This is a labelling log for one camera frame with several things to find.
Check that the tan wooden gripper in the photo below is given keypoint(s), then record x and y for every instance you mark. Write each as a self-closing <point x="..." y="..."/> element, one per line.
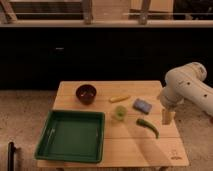
<point x="167" y="116"/>

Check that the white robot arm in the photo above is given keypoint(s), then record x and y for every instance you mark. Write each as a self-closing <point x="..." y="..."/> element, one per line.
<point x="185" y="82"/>

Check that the dark purple bowl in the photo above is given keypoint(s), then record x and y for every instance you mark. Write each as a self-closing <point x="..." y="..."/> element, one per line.
<point x="86" y="94"/>

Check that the blue sponge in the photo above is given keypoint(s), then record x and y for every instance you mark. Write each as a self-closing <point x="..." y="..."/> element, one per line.
<point x="142" y="106"/>

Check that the small green cup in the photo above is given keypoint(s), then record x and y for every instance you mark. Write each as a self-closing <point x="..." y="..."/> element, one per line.
<point x="120" y="112"/>

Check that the green plastic tray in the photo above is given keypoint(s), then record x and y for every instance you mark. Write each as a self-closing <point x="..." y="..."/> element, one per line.
<point x="72" y="136"/>

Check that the black post at floor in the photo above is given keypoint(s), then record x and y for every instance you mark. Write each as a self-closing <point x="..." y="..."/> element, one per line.
<point x="11" y="152"/>

